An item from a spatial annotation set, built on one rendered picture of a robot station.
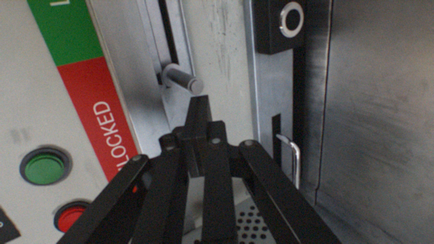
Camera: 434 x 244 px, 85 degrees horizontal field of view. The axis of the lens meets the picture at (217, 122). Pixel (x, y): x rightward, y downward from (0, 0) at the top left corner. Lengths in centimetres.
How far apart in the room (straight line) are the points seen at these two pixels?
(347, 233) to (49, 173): 35
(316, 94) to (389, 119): 9
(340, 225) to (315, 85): 20
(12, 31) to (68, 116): 7
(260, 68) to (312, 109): 10
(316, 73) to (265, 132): 9
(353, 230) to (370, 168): 11
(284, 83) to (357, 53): 8
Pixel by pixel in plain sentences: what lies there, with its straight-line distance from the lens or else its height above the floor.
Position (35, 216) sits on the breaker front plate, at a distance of 27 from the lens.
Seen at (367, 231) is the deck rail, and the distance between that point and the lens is 38.
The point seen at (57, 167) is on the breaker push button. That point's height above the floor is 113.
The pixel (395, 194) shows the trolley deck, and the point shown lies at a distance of 33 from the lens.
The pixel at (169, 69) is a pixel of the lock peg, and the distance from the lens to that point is 23.
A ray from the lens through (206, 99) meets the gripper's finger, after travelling 19.
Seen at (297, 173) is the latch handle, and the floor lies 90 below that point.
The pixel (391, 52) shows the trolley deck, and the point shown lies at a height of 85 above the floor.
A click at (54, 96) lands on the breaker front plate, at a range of 23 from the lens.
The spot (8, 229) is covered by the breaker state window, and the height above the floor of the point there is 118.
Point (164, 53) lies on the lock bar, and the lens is 24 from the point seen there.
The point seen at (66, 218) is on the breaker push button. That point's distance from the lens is 27.
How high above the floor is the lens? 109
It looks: 24 degrees down
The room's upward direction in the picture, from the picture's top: 112 degrees counter-clockwise
